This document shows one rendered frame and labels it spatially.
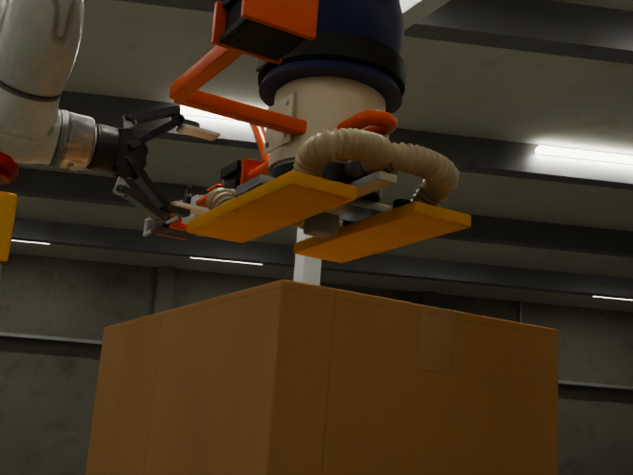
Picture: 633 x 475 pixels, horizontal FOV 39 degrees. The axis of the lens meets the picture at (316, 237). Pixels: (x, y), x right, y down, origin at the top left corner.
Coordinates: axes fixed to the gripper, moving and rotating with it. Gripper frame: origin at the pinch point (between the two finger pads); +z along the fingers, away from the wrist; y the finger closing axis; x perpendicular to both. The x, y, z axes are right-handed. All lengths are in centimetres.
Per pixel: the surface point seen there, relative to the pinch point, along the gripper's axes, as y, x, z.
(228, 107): 0.7, 30.9, -10.2
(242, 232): 13.3, 15.7, 0.5
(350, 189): 12.2, 42.5, 2.9
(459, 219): 12.5, 42.5, 20.6
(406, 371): 36, 55, 4
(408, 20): -188, -227, 198
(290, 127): 1.0, 30.8, -0.5
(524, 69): -276, -372, 415
